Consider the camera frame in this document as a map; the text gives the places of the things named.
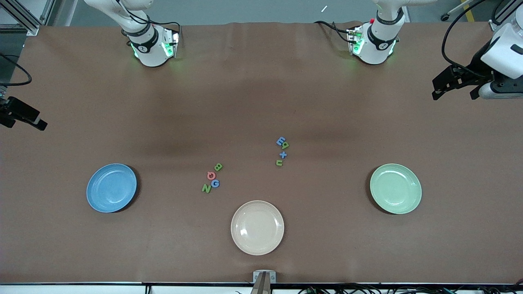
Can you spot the green foam letter N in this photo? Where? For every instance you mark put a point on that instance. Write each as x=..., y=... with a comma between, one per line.
x=206, y=188

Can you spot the metal camera mount pole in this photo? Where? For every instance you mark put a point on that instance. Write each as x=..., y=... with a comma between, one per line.
x=263, y=281

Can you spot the office chair caster leg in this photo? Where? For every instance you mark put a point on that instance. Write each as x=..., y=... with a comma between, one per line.
x=444, y=17

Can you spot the aluminium frame post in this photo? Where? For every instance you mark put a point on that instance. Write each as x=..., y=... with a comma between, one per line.
x=496, y=25
x=30, y=26

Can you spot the blue foam letter m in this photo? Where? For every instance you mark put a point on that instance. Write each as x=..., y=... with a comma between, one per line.
x=279, y=141

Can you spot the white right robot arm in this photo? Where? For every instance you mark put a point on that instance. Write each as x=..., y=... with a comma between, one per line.
x=151, y=55

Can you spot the green plate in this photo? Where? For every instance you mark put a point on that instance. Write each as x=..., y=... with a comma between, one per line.
x=395, y=188

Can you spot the left arm base connector bracket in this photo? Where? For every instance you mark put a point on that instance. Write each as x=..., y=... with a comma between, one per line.
x=354, y=41

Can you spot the blue plate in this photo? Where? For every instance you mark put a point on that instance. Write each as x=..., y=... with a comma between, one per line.
x=111, y=188

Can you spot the red foam letter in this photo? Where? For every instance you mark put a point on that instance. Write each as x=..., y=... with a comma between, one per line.
x=209, y=176

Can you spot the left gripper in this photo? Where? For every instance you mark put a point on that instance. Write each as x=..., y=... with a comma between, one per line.
x=476, y=63

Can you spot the right arm base connector bracket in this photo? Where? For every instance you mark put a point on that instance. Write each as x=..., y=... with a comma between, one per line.
x=170, y=43

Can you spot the brown table mat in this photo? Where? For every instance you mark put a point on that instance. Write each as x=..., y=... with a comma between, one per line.
x=261, y=81

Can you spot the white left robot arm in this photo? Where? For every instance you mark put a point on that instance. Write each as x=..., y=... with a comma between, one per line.
x=378, y=49

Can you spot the beige plate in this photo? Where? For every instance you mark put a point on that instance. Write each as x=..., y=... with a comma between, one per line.
x=257, y=228

